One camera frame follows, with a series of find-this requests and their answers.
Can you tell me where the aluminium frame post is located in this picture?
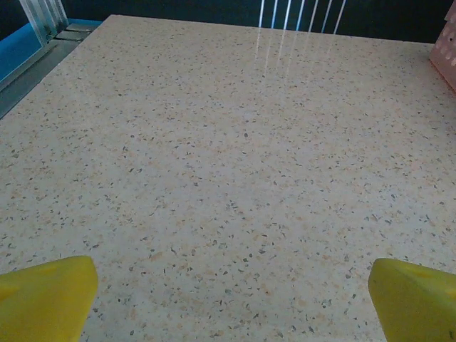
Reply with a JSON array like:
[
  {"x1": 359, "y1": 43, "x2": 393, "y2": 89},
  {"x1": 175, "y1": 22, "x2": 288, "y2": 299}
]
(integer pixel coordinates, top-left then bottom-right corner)
[{"x1": 17, "y1": 0, "x2": 71, "y2": 41}]

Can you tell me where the blue panel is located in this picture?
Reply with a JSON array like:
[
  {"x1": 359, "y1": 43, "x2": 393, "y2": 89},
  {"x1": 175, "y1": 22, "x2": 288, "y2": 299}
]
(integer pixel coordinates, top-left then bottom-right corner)
[{"x1": 0, "y1": 20, "x2": 46, "y2": 85}]

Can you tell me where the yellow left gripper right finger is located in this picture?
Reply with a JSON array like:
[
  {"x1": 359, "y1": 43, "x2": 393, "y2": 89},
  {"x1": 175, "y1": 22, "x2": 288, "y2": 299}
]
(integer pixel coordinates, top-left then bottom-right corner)
[{"x1": 368, "y1": 258, "x2": 456, "y2": 342}]

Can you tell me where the white wire rack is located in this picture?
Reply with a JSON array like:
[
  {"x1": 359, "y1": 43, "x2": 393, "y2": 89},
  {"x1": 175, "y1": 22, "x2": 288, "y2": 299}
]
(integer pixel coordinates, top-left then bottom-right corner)
[{"x1": 258, "y1": 0, "x2": 348, "y2": 35}]

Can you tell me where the pink perforated basket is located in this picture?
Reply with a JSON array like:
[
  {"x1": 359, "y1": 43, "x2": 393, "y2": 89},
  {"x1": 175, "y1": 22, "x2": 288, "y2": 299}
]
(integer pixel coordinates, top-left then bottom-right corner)
[{"x1": 429, "y1": 3, "x2": 456, "y2": 94}]

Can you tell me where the aluminium frame rail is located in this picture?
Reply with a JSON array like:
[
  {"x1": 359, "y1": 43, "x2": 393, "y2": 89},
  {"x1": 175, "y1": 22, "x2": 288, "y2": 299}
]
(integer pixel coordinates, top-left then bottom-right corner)
[{"x1": 0, "y1": 19, "x2": 104, "y2": 119}]

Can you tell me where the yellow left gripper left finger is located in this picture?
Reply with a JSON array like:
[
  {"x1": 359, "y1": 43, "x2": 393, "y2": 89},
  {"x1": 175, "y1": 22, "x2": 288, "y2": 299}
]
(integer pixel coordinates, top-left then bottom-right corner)
[{"x1": 0, "y1": 255, "x2": 99, "y2": 342}]

